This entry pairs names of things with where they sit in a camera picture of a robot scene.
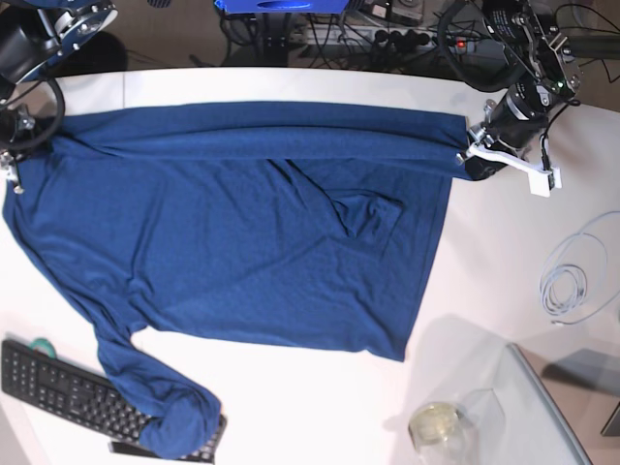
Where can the dark blue t-shirt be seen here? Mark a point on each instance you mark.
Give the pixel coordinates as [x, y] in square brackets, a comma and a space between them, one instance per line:
[292, 224]

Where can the green tape roll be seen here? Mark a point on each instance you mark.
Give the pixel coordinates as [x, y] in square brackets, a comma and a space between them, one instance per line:
[43, 346]

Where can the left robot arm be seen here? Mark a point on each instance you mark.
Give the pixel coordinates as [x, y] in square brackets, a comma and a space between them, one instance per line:
[536, 79]

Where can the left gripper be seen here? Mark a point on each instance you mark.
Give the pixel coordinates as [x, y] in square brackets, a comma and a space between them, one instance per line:
[508, 126]

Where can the clear glass jar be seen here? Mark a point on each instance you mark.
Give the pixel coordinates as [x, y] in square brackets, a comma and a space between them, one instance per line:
[437, 434]

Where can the blue box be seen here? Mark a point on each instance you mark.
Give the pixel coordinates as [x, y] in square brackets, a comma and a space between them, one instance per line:
[282, 6]

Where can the white power strip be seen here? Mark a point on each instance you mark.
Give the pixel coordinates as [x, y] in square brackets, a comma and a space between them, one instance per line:
[404, 40]

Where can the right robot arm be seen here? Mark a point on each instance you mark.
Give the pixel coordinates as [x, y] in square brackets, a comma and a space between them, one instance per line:
[34, 41]

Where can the black computer keyboard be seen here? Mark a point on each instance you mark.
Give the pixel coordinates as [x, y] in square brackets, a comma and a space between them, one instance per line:
[53, 387]

